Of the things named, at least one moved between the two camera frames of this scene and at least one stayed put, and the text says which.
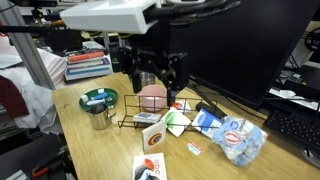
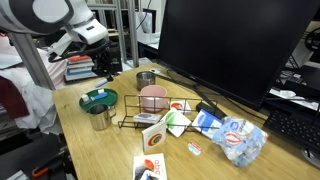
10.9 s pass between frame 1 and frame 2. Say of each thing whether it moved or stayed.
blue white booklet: stayed
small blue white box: stayed
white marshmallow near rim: stayed
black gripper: moved
